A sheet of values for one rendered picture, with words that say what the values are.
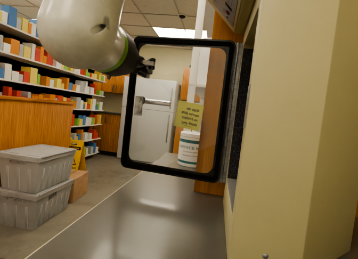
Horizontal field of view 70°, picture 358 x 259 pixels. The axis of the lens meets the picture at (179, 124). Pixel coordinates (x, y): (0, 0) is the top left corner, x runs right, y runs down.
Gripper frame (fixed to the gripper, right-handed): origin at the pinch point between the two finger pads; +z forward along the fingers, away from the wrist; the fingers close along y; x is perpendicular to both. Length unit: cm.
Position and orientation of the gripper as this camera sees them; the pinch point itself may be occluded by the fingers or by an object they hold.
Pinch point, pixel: (144, 71)
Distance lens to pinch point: 74.2
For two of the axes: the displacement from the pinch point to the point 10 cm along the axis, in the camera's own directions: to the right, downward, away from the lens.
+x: -1.1, 9.9, 0.5
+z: 1.4, -0.4, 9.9
